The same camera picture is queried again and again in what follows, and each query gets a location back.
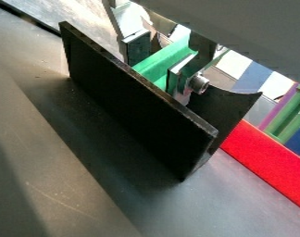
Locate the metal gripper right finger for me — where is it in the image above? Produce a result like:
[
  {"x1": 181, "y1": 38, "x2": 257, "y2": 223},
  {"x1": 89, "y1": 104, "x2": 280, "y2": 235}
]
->
[{"x1": 166, "y1": 31, "x2": 217, "y2": 106}]

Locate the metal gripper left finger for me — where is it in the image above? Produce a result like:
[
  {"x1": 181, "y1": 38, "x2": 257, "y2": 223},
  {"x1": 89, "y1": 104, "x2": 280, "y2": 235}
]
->
[{"x1": 102, "y1": 0, "x2": 152, "y2": 66}]

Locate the green star prism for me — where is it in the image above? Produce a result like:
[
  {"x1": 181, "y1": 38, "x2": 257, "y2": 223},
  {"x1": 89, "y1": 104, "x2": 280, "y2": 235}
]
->
[{"x1": 133, "y1": 36, "x2": 197, "y2": 91}]

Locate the black curved fixture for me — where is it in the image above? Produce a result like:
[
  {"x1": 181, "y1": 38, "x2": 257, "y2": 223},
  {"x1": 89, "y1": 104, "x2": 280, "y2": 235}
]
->
[{"x1": 60, "y1": 21, "x2": 261, "y2": 181}]

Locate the red peg board base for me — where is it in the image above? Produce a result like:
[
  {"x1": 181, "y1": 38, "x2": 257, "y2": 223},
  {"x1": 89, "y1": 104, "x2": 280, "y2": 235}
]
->
[{"x1": 221, "y1": 120, "x2": 300, "y2": 206}]

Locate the light blue arch peg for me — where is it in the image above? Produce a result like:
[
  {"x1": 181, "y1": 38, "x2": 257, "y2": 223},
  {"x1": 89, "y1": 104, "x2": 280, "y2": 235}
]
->
[{"x1": 232, "y1": 62, "x2": 273, "y2": 93}]

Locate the purple cylinder peg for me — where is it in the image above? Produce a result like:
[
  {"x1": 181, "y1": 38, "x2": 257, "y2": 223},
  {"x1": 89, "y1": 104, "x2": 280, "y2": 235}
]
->
[{"x1": 259, "y1": 82, "x2": 299, "y2": 131}]

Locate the green pentagon peg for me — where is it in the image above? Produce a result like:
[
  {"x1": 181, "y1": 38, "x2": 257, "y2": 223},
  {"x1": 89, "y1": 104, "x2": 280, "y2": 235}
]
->
[{"x1": 264, "y1": 85, "x2": 300, "y2": 143}]

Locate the dark blue rounded peg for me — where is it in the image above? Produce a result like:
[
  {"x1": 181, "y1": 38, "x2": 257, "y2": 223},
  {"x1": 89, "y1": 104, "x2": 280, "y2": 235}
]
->
[{"x1": 285, "y1": 129, "x2": 300, "y2": 155}]

